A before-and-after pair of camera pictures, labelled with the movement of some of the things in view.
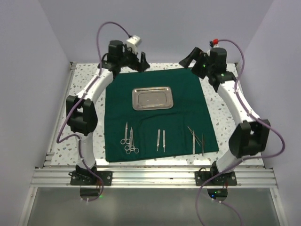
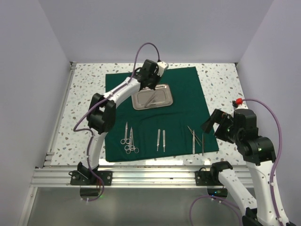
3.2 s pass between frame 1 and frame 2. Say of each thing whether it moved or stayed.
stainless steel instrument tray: stayed
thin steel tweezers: stayed
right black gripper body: moved
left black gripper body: moved
